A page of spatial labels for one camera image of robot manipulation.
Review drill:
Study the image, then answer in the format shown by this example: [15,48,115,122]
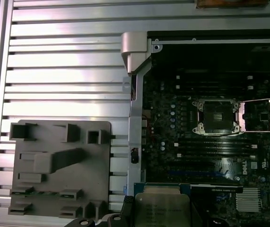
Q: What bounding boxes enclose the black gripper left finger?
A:
[70,195,135,227]

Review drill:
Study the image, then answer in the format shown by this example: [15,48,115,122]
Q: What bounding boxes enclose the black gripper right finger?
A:
[189,202,230,227]

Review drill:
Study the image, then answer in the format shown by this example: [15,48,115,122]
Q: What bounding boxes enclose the silver CPU green board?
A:
[133,182,192,227]

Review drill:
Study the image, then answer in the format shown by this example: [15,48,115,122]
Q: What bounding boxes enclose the black expansion slot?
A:
[153,160,216,170]

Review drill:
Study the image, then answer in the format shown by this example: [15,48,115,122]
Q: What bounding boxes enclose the RAM slot white clips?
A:
[176,152,258,159]
[175,84,253,90]
[174,141,258,149]

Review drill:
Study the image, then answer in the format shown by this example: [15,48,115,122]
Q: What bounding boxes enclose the RAM slot black clips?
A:
[174,137,257,143]
[174,148,258,154]

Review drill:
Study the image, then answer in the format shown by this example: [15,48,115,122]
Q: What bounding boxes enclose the CPU socket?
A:
[192,98,242,137]

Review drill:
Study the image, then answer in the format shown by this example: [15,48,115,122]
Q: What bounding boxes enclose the black graphics card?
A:
[191,184,244,194]

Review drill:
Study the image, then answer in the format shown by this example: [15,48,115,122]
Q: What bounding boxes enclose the silver finned chipset heatsink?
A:
[235,188,262,211]

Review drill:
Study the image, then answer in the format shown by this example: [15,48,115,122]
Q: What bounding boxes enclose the black open PC case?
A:
[120,29,270,227]

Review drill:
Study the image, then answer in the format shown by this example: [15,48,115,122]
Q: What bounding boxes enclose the grey plastic parts rack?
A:
[8,119,112,219]

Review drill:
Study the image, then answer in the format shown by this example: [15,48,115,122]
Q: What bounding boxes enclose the green RAM stick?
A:
[11,190,62,196]

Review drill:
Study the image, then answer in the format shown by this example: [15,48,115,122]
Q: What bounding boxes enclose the green motherboard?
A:
[141,68,270,227]

